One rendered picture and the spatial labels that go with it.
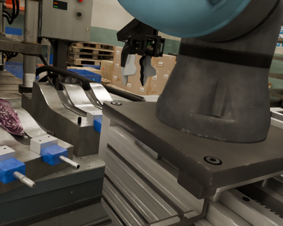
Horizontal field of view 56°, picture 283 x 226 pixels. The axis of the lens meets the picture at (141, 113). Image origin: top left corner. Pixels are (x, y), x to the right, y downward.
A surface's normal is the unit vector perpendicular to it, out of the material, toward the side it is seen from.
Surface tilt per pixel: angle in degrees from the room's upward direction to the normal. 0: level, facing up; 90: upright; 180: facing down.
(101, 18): 90
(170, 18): 139
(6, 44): 90
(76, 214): 90
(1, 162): 0
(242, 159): 0
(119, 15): 90
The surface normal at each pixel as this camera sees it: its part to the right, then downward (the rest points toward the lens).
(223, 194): -0.83, 0.03
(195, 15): -0.04, 0.91
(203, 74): -0.49, -0.15
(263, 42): 0.45, 0.30
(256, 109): 0.46, 0.00
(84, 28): 0.63, 0.29
